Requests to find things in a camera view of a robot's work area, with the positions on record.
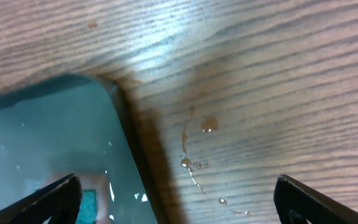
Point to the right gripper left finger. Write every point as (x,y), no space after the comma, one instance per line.
(58,202)

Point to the green scrubbing sponge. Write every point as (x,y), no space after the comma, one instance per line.
(94,206)

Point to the black water tray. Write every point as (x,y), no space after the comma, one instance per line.
(70,124)

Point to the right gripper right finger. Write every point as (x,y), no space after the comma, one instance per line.
(296,202)

